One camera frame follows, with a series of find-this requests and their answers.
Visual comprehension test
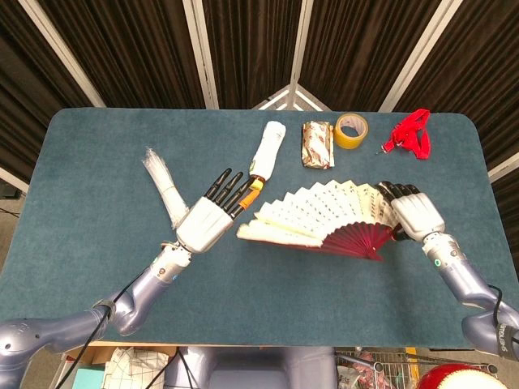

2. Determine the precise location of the red ribbed paper folding fan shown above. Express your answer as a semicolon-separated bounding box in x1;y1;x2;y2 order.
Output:
236;179;402;263

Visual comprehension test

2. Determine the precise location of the white checkered cloth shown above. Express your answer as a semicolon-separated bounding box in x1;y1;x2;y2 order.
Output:
104;347;169;389

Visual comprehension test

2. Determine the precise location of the black printed velcro strap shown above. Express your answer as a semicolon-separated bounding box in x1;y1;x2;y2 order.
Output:
92;298;118;322
493;322;517;358

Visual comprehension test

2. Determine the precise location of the foil snack packet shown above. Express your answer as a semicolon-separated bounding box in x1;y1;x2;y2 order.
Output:
300;120;337;169

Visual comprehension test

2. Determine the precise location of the yellow packing tape roll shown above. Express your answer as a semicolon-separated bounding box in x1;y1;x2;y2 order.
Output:
332;113;370;150

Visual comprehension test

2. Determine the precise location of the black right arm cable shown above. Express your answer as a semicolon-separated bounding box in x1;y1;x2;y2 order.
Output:
487;283;504;325

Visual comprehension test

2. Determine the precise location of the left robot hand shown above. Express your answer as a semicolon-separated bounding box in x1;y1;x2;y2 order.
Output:
174;167;260;254

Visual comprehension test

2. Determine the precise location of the bundle of white cable ties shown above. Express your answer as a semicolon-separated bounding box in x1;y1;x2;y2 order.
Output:
141;147;191;231

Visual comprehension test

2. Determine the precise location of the dark brown pleated curtain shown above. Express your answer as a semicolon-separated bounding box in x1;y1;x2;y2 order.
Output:
0;0;519;212

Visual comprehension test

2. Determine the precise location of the red lanyard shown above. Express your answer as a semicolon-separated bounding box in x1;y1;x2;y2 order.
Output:
379;108;433;161

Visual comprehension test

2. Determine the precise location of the metal wire basket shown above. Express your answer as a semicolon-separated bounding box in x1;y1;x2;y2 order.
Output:
334;348;500;389

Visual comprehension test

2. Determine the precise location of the red and white ball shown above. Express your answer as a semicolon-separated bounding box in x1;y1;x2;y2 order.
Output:
417;363;498;389

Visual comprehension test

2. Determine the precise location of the grey purple robot torso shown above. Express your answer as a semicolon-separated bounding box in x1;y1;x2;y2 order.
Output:
164;346;337;389

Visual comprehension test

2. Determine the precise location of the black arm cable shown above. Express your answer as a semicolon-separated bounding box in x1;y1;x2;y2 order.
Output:
56;275;147;389
487;283;504;325

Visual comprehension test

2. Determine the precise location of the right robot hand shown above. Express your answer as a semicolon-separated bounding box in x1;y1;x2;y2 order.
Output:
375;181;446;243

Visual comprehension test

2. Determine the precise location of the blue felt table cover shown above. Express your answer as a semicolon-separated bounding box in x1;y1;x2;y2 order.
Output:
0;107;510;350

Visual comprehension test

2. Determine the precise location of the white labelled bottle yellow cap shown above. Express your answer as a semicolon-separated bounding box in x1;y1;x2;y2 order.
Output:
245;120;287;191

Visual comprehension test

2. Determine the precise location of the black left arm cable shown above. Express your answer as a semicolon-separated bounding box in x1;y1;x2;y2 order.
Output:
56;275;147;389

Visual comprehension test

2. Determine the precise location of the cardboard box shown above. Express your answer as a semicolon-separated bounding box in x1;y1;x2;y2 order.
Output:
66;344;178;368

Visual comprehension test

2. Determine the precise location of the white screen frame post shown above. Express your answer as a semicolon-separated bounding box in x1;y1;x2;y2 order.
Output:
0;166;30;194
487;152;519;182
378;0;464;113
182;0;220;109
18;0;107;109
251;0;332;112

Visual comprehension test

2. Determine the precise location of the teal box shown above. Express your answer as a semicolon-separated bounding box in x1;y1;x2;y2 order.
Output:
72;366;107;389

